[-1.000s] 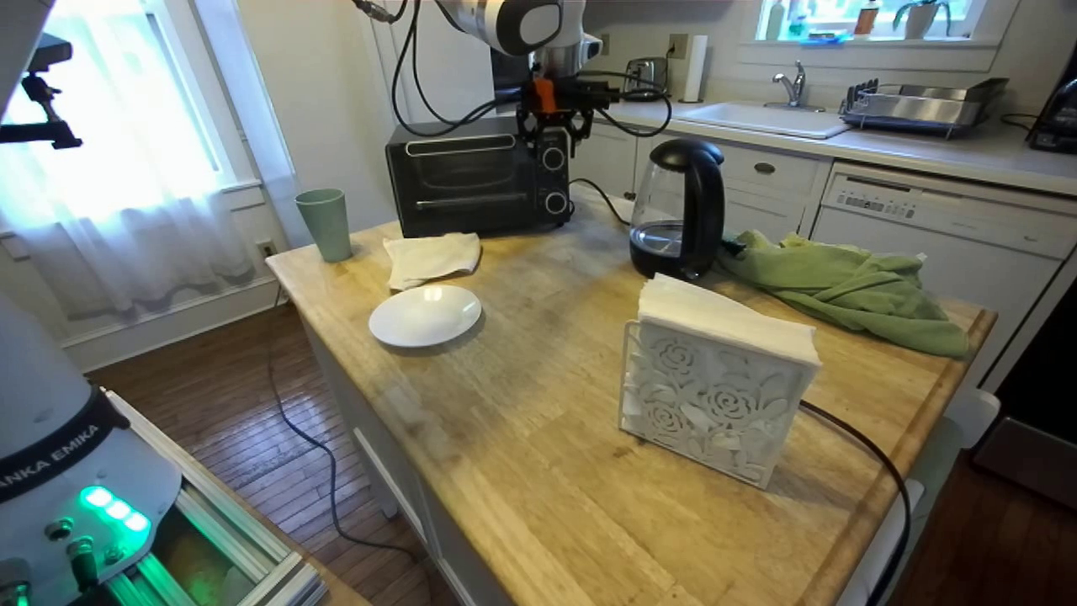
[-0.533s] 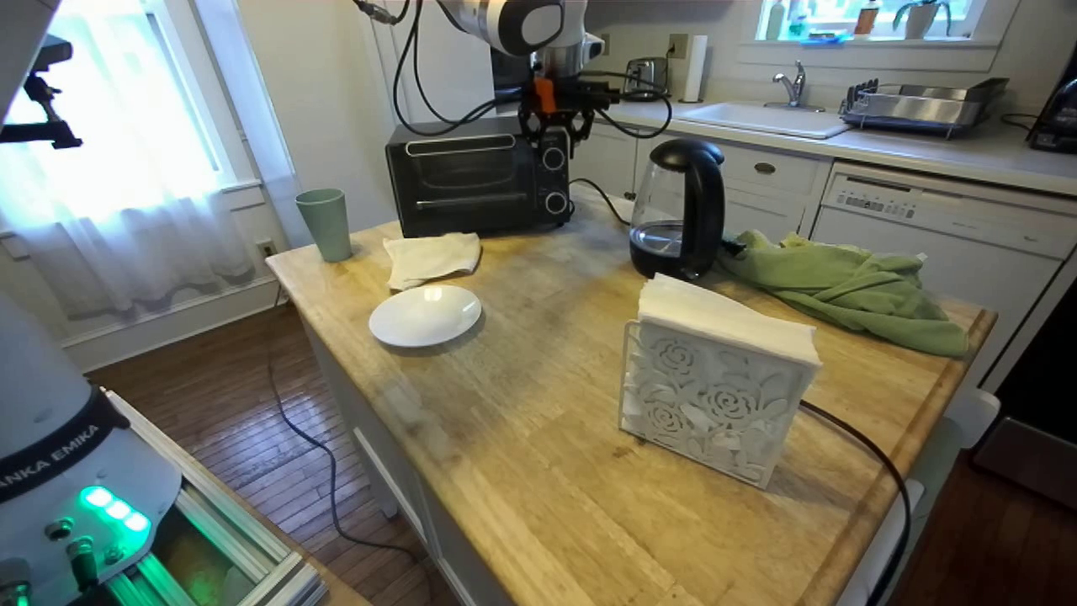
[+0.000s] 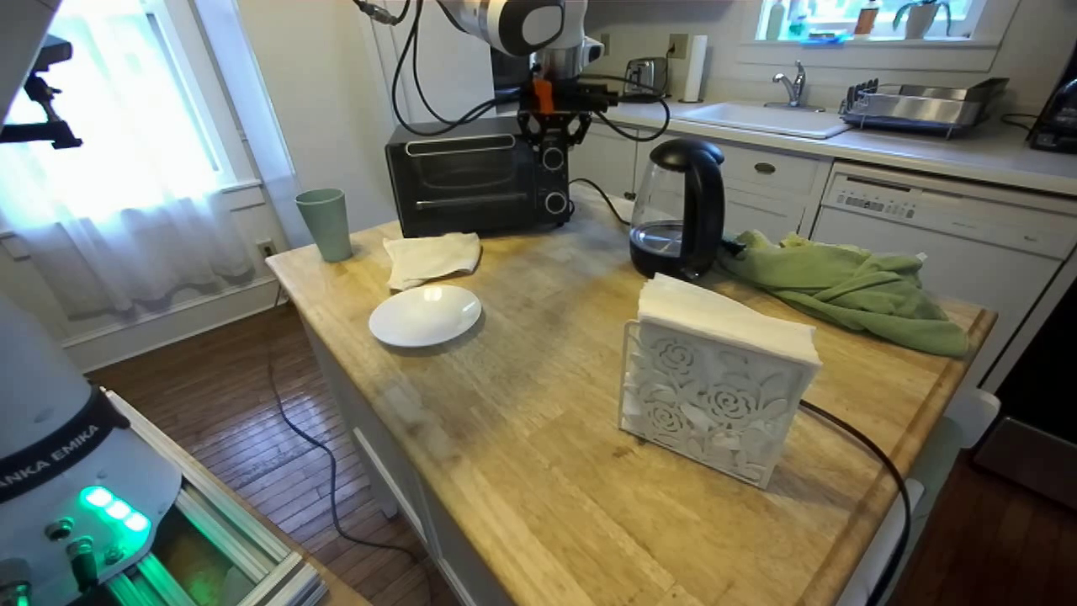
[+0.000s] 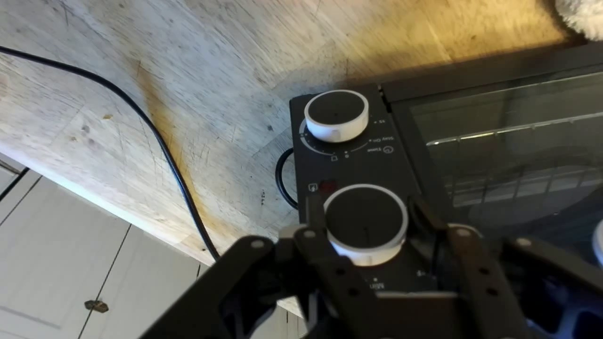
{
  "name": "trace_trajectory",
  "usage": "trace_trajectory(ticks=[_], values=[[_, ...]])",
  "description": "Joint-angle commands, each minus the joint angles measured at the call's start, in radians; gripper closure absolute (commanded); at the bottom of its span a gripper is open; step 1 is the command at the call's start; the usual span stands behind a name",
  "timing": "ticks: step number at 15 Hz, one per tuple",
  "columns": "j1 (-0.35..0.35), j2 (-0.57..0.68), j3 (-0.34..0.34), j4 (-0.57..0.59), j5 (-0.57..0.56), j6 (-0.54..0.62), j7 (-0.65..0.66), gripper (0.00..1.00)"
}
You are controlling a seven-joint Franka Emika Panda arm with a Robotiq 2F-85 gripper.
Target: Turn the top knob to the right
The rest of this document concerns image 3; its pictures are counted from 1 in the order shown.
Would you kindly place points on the white soap bottle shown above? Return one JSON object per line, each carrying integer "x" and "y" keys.
{"x": 776, "y": 22}

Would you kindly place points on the black toaster oven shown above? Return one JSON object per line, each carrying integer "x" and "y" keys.
{"x": 474, "y": 188}

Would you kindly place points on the beige wall outlet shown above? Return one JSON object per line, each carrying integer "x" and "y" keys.
{"x": 673, "y": 45}

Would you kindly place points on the small brown bottle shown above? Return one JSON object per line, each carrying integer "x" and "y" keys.
{"x": 867, "y": 17}

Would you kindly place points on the silver bread toaster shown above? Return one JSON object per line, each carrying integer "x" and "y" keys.
{"x": 647, "y": 78}

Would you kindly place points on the white sheer curtain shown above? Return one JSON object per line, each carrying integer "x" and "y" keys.
{"x": 121, "y": 225}

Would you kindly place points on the white ornate napkin holder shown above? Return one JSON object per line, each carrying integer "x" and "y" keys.
{"x": 708, "y": 410}

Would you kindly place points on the aluminium robot stand frame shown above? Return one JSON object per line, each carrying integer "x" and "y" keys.
{"x": 246, "y": 550}

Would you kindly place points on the small potted plant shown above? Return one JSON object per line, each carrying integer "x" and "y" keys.
{"x": 920, "y": 17}

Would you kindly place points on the white kitchen sink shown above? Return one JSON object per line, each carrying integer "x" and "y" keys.
{"x": 776, "y": 119}

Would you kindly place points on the beige folded cloth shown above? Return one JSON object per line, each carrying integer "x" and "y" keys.
{"x": 432, "y": 256}

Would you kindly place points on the white paper towel roll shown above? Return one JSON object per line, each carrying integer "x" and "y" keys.
{"x": 695, "y": 69}

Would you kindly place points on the black coffee maker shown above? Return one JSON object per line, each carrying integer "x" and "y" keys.
{"x": 1060, "y": 113}

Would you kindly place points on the white paper napkins stack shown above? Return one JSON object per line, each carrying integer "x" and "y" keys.
{"x": 728, "y": 321}

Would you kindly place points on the white base kitchen cabinets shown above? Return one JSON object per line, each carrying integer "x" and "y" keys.
{"x": 776, "y": 188}

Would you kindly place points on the pale green plastic cup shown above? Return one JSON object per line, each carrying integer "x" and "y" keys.
{"x": 324, "y": 225}

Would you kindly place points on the white framed kitchen window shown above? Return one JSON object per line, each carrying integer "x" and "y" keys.
{"x": 828, "y": 16}

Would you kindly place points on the chrome sink faucet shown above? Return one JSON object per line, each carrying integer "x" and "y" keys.
{"x": 796, "y": 89}

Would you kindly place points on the white dishwasher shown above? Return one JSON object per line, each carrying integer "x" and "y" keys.
{"x": 954, "y": 241}

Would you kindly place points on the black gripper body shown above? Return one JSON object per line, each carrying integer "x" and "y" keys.
{"x": 554, "y": 99}

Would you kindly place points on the black and steel stove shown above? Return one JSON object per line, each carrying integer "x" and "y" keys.
{"x": 1046, "y": 382}

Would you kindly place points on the black glass electric kettle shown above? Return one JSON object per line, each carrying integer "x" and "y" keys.
{"x": 684, "y": 215}

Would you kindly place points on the white kitchen countertop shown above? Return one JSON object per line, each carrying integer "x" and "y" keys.
{"x": 954, "y": 152}

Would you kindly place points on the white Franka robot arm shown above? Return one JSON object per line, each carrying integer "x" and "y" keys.
{"x": 527, "y": 22}

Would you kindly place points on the dark grey dish rack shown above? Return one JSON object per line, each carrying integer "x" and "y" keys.
{"x": 920, "y": 108}

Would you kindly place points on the white-rimmed black oven knob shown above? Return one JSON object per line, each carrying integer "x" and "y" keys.
{"x": 557, "y": 204}
{"x": 554, "y": 161}

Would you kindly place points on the black camera on mount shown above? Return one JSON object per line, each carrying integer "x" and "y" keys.
{"x": 38, "y": 137}

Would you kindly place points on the green dish towel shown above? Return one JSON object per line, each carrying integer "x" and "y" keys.
{"x": 854, "y": 292}

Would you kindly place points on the white round plate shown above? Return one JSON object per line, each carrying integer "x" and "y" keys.
{"x": 425, "y": 319}

